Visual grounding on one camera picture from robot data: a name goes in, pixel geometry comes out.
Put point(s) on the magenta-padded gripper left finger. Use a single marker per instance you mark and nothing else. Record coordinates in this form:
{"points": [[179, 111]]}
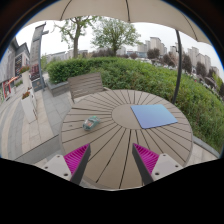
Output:
{"points": [[77, 158]]}

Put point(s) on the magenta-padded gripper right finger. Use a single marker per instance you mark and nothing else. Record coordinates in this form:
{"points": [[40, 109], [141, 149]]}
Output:
{"points": [[146, 158]]}

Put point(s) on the blue mouse pad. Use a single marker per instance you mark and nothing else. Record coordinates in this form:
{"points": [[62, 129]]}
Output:
{"points": [[153, 115]]}

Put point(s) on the white planter with flowers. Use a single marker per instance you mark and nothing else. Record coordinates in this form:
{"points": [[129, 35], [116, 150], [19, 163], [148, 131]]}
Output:
{"points": [[28, 106], [25, 77]]}

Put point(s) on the brown slatted outdoor chair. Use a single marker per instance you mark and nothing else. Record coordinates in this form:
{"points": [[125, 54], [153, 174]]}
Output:
{"points": [[85, 85]]}

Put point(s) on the green hedge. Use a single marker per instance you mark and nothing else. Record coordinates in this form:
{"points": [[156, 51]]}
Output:
{"points": [[150, 78]]}

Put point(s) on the dark curved umbrella pole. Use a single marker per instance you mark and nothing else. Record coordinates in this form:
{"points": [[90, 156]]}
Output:
{"points": [[178, 66]]}

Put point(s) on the grey shopfront building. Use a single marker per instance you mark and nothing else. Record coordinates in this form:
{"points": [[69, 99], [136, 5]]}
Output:
{"points": [[13, 70]]}

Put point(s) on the tall grey sign pillar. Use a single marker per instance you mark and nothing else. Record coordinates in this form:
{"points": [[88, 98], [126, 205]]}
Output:
{"points": [[36, 56]]}

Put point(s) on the distant high-rise buildings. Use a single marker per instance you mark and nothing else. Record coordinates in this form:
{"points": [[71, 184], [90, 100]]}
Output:
{"points": [[155, 43]]}

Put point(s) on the thin-crowned tree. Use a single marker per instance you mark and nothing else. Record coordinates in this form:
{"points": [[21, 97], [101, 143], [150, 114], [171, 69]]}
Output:
{"points": [[76, 36]]}

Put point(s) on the dense-crowned tree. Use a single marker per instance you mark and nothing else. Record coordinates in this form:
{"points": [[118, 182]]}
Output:
{"points": [[115, 33]]}

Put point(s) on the beige patio umbrella canopy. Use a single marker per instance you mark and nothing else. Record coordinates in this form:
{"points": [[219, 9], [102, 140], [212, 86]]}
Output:
{"points": [[110, 10]]}

